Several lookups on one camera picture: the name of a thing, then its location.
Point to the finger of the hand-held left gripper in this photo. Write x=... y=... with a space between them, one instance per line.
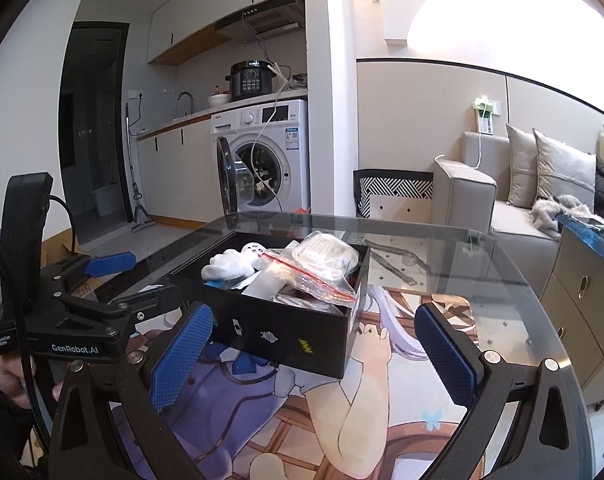
x=151 y=300
x=111 y=262

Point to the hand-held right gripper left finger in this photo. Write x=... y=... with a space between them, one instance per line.
x=181 y=355

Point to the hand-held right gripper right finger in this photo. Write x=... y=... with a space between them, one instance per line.
x=447 y=355

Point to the white plush toy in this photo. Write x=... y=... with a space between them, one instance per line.
x=226 y=262

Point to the black cardboard box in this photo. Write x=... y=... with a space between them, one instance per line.
x=282 y=330

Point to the red zip bag white packet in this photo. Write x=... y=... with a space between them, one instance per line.
x=302 y=285

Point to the person's left hand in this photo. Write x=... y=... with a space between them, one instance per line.
x=9 y=380

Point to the grey bin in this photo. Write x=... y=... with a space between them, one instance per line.
x=105 y=200

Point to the mop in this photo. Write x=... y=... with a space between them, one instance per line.
x=134 y=185

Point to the printed table mat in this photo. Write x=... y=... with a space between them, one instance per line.
x=382 y=410

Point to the kitchen counter cabinet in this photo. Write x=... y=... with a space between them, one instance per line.
x=181 y=175

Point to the black framed glass door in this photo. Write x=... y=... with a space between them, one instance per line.
x=94 y=135

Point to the beige side cabinet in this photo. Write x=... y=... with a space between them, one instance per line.
x=582 y=310

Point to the beige sofa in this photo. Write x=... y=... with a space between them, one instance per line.
x=472 y=200

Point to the patterned chair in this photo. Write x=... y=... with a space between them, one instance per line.
x=392 y=192

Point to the grey furry cloth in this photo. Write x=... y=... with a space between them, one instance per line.
x=547 y=215

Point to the kitchen faucet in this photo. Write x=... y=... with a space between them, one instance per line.
x=184 y=97

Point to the white bowl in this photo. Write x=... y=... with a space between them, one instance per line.
x=219 y=99

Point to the white washing machine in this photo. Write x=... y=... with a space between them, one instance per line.
x=292 y=160

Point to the small beige cushion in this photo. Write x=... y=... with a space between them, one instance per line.
x=522 y=165

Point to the large grey cushion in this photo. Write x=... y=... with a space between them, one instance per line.
x=564 y=170

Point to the black pressure cooker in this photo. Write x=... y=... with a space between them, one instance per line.
x=249 y=80

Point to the range hood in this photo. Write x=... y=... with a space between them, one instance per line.
x=267 y=17

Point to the wall socket with charger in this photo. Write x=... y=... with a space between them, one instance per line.
x=484 y=115

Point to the white wall cabinets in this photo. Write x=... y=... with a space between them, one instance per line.
x=196 y=10

